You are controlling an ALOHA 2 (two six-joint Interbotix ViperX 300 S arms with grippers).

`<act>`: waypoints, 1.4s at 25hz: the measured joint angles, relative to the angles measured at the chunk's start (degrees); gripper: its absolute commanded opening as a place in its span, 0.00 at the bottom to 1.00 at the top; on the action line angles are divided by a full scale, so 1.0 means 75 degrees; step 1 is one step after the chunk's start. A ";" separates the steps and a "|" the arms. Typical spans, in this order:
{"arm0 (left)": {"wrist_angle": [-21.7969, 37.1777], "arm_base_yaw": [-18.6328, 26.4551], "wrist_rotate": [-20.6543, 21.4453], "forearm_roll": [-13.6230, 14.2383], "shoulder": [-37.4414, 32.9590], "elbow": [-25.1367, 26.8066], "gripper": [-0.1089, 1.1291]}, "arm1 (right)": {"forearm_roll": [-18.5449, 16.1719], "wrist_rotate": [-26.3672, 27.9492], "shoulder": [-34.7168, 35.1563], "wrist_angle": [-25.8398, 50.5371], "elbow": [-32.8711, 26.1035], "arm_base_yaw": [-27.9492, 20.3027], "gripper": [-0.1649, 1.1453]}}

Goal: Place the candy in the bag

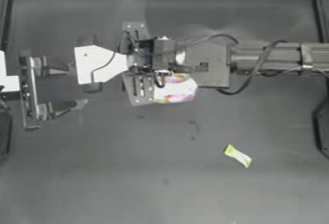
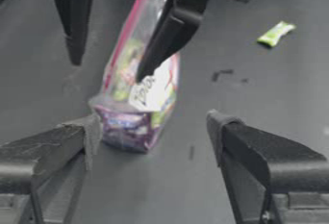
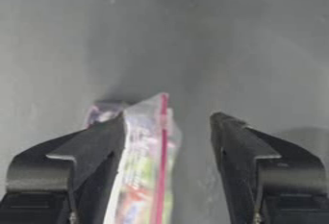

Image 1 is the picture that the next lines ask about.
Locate clear bag with pink zip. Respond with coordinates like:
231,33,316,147
152,72,199,105

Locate green and white candy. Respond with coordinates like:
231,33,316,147
223,143,252,169

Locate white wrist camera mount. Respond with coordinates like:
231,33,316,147
73,43,130,86
0,49,21,93

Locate thin black camera cable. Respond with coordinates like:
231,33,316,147
88,30,132,84

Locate black arching arm cable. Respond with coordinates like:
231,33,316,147
177,34,240,51

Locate black looping arm cable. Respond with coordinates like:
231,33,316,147
215,39,287,96

